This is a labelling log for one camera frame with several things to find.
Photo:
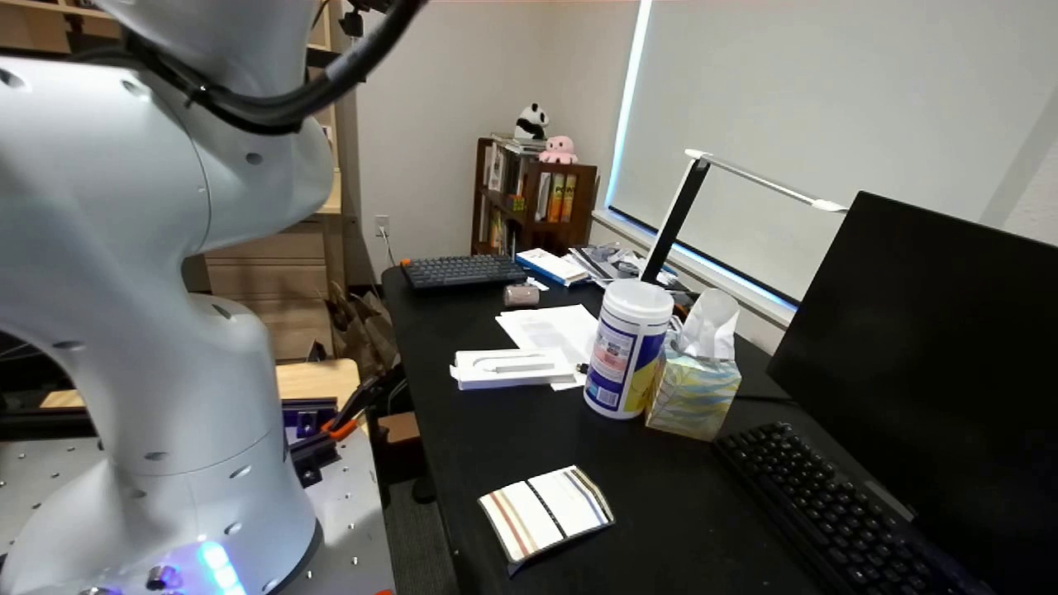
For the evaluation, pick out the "black keyboard blue backlight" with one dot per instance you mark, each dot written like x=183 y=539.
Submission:
x=839 y=508

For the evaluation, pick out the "white striped packet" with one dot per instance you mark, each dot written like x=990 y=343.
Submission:
x=547 y=514

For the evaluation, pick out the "small pink box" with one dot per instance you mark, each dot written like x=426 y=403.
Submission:
x=521 y=296

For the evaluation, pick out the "white roller blind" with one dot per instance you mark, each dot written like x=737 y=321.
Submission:
x=882 y=89

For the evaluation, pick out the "white wipes canister blue label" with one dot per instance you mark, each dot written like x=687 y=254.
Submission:
x=627 y=353

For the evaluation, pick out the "pink octopus plush toy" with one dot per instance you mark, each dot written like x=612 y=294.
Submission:
x=560 y=149

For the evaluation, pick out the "blue book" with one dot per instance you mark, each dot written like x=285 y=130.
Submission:
x=550 y=267

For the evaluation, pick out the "small black keyboard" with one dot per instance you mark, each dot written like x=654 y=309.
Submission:
x=456 y=272

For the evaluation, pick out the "printed white paper document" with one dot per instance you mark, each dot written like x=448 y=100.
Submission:
x=550 y=328

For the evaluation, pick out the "dark wooden bookshelf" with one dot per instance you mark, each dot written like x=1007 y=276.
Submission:
x=529 y=202

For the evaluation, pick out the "black computer monitor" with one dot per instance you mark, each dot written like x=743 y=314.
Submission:
x=938 y=366

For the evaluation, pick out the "white wall outlet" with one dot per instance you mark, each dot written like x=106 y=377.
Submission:
x=386 y=227

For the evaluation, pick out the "light wooden shelf unit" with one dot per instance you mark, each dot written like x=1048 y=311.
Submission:
x=285 y=286

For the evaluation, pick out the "small blue device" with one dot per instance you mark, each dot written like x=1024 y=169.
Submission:
x=304 y=426

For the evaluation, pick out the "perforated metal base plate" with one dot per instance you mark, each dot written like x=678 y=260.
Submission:
x=353 y=530

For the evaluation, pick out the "white desk lamp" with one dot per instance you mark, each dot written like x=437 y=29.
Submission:
x=772 y=183

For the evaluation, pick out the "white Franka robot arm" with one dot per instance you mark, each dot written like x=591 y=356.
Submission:
x=111 y=276

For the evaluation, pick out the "panda plush toy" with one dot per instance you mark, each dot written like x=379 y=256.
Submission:
x=532 y=128

